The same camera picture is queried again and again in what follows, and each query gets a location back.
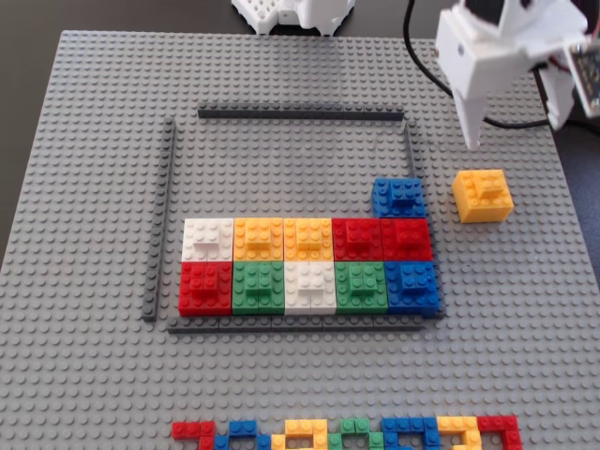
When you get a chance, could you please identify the red brick letter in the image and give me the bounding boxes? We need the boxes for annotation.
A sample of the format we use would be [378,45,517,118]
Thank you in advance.
[171,420,218,450]
[476,414,524,450]

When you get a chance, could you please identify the yellow brick cube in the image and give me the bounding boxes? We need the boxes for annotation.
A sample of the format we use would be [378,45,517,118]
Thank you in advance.
[451,168,516,225]
[232,217,286,262]
[282,217,335,262]

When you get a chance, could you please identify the white brick cube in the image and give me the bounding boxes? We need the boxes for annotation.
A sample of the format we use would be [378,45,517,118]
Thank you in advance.
[180,217,235,263]
[283,260,338,316]

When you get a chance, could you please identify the yellow brick letter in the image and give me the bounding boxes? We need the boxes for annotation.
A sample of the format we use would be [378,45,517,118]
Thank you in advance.
[270,418,330,450]
[436,415,482,450]

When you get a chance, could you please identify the grey studded baseplate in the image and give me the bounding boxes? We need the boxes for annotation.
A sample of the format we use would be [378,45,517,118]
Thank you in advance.
[0,30,600,450]

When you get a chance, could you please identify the blue brick letter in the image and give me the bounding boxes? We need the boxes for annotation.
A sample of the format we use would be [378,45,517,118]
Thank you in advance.
[213,419,273,450]
[381,415,443,450]

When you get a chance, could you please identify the red brick cube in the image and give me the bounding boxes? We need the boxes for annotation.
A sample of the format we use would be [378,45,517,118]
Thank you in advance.
[382,217,435,262]
[331,217,385,262]
[177,261,234,317]

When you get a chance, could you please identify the dark grey brick strip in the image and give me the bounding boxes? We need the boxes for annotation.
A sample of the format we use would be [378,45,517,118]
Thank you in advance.
[142,117,178,323]
[401,117,445,321]
[197,100,406,123]
[166,314,426,335]

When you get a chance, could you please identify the blue brick cube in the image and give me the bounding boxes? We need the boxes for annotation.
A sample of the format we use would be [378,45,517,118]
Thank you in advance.
[371,177,427,219]
[383,260,442,319]

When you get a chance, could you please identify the green brick letter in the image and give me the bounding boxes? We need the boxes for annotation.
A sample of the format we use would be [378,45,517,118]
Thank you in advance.
[326,417,385,450]

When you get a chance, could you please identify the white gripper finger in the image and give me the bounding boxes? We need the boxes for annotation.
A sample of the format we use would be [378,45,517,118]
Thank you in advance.
[452,89,489,151]
[533,55,574,131]

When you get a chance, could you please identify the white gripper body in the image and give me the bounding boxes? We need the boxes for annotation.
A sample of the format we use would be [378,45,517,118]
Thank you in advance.
[435,0,590,95]

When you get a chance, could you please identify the black cable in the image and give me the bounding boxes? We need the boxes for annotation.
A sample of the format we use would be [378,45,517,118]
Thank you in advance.
[401,0,554,130]

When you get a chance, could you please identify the green brick cube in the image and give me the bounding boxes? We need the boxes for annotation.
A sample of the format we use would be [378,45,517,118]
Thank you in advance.
[335,260,390,315]
[231,260,286,316]

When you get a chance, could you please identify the black camera circuit board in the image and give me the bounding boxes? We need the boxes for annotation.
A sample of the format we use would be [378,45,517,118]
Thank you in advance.
[567,39,600,116]

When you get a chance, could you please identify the coloured camera wires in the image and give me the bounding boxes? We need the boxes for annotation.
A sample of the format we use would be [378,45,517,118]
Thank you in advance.
[546,53,571,76]

